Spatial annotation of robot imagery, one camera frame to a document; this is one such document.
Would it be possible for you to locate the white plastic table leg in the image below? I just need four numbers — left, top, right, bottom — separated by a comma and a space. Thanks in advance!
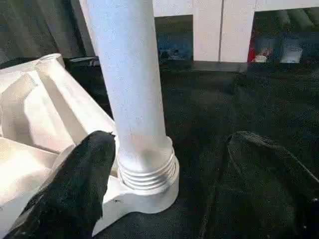
81, 0, 174, 192

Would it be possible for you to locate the black mat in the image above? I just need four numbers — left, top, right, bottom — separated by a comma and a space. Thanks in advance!
0, 56, 319, 239

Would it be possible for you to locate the white plastic table top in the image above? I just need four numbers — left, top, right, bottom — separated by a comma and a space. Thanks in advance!
0, 52, 180, 237

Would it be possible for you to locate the small red white figurine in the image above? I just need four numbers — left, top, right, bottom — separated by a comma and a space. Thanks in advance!
249, 42, 273, 63

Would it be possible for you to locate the grey curtain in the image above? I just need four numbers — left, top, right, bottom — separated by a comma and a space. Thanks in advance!
0, 0, 98, 68

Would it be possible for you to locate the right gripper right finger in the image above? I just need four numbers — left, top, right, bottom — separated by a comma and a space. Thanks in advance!
226, 130, 319, 239

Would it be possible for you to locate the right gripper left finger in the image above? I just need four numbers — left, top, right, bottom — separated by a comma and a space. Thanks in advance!
7, 130, 117, 239

